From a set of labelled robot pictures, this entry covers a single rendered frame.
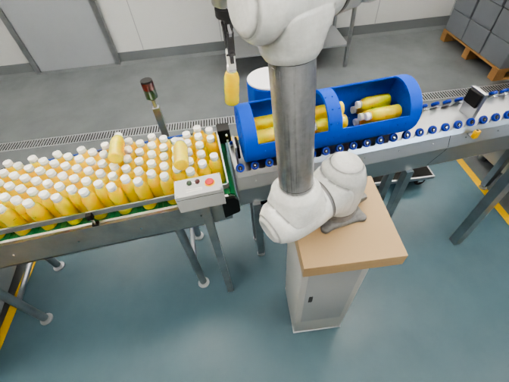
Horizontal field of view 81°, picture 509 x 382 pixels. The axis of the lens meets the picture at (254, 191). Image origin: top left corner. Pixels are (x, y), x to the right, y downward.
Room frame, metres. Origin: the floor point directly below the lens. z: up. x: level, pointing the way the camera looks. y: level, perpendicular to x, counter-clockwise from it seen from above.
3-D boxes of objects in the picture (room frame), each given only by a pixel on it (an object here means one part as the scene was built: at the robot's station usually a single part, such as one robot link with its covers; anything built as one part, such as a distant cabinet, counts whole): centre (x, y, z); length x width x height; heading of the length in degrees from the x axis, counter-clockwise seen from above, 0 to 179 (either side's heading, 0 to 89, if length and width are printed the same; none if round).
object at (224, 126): (1.35, 0.14, 0.95); 0.10 x 0.07 x 0.10; 8
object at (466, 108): (1.35, -1.25, 1.00); 0.10 x 0.04 x 0.15; 8
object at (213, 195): (0.85, 0.23, 1.05); 0.20 x 0.10 x 0.10; 98
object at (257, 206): (1.10, 0.00, 0.31); 0.06 x 0.06 x 0.63; 8
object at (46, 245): (1.04, 0.93, 0.45); 1.64 x 0.48 x 0.90; 98
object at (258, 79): (1.78, -0.16, 1.03); 0.28 x 0.28 x 0.01
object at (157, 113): (1.46, 0.50, 0.55); 0.04 x 0.04 x 1.10; 8
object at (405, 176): (1.24, -0.98, 0.31); 0.06 x 0.06 x 0.63; 8
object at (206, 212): (0.85, 0.23, 0.50); 0.04 x 0.04 x 1.00; 8
